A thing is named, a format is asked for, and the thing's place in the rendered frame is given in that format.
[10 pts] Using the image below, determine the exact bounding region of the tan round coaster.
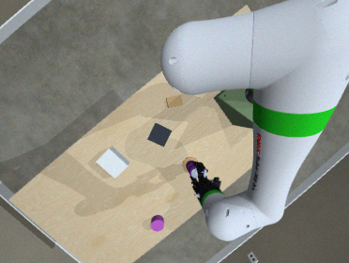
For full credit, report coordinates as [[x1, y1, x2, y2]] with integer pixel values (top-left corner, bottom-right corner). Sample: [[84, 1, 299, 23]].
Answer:
[[183, 157, 198, 173]]

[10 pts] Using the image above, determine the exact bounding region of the tan cardboard box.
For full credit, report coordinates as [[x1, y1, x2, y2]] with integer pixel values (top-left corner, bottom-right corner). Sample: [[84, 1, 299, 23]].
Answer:
[[166, 95, 183, 108]]

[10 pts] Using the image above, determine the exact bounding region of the purple drink can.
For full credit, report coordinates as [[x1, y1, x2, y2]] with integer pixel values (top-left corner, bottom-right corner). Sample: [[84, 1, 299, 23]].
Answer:
[[186, 161, 198, 178]]

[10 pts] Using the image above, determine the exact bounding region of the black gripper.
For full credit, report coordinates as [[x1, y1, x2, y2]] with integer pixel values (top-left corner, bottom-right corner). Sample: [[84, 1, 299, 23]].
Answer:
[[190, 162, 212, 193]]

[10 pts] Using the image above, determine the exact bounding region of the dark grey square coaster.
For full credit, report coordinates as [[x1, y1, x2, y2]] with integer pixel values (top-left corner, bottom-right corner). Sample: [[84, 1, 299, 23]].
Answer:
[[147, 123, 172, 147]]

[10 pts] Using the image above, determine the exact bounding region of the purple short cylinder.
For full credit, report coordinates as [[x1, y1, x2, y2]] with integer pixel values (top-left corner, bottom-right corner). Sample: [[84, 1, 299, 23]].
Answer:
[[151, 215, 164, 231]]

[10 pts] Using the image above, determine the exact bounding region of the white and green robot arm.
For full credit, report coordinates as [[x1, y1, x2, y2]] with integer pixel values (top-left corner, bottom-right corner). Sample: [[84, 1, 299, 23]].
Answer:
[[160, 0, 349, 241]]

